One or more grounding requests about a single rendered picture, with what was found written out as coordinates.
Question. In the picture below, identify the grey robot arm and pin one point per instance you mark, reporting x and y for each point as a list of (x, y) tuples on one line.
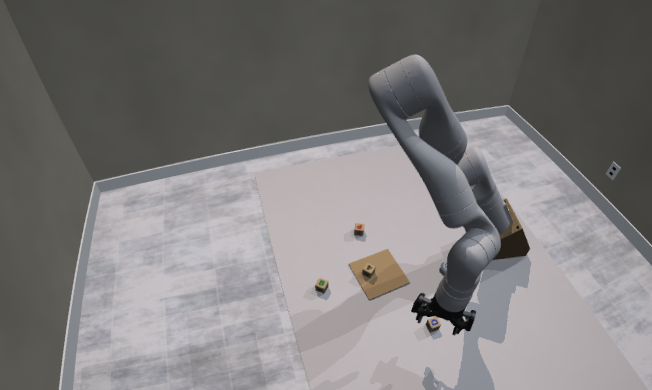
[(408, 87)]

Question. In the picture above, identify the tan flat square mat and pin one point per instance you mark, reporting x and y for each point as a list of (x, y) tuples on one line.
[(388, 275)]

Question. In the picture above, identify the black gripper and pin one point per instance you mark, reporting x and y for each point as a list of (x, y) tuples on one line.
[(459, 323)]

